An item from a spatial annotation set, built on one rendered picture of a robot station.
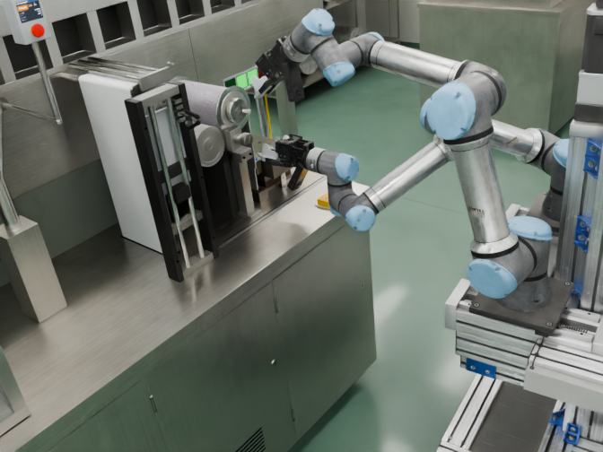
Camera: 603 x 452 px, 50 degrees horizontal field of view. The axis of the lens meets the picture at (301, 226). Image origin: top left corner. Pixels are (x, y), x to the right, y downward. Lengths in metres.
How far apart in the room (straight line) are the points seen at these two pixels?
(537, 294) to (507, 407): 0.69
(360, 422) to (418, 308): 0.74
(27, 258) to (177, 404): 0.55
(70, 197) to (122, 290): 0.39
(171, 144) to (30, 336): 0.63
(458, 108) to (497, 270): 0.40
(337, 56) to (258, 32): 0.91
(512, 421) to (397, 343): 0.77
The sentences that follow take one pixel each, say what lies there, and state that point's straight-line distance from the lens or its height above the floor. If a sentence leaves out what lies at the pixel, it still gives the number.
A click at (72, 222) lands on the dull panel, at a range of 2.20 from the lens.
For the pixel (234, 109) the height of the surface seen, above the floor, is 1.26.
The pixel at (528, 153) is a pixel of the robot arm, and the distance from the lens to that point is 2.23.
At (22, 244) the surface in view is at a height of 1.14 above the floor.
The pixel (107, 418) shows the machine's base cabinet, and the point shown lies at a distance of 1.73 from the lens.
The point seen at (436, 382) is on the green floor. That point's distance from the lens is 2.78.
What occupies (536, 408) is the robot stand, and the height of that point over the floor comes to 0.21.
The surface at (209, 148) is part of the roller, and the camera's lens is 2.03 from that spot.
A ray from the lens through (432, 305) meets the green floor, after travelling 3.17.
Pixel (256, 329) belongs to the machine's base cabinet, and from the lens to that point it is 2.00.
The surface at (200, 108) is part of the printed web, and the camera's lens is 2.09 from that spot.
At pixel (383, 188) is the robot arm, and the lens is 1.85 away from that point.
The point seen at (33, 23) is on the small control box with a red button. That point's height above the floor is 1.65.
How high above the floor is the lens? 1.94
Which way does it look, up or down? 30 degrees down
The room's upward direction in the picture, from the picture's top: 7 degrees counter-clockwise
